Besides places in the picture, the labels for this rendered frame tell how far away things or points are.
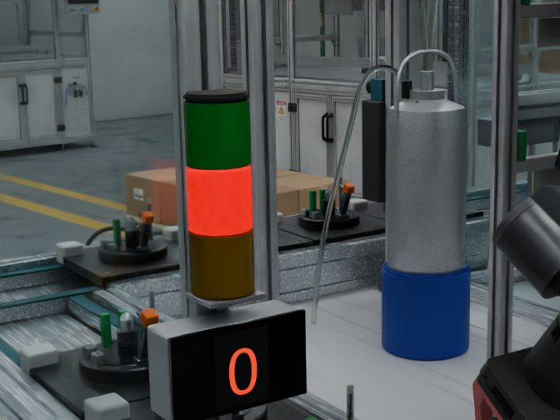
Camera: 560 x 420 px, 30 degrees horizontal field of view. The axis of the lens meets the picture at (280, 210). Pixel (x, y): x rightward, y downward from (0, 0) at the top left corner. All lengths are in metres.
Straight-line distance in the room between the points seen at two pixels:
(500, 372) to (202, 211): 0.25
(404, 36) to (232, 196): 1.37
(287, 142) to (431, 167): 5.69
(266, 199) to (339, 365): 0.37
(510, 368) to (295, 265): 1.38
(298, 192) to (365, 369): 4.11
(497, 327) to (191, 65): 0.50
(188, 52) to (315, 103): 6.38
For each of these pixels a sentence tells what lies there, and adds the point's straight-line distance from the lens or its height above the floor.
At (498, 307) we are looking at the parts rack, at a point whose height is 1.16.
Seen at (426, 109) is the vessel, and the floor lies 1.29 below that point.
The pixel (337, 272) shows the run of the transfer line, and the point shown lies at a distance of 2.22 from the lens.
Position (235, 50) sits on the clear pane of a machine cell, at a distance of 7.81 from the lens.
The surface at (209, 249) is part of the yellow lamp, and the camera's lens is 0.79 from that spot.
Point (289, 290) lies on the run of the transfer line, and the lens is 2.17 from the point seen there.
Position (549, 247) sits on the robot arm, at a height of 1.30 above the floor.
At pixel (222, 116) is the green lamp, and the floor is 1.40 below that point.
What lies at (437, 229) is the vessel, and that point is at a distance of 1.78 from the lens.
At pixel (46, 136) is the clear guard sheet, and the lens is 0.77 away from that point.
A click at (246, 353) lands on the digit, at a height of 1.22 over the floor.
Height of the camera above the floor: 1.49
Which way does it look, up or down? 12 degrees down
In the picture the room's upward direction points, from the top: 1 degrees counter-clockwise
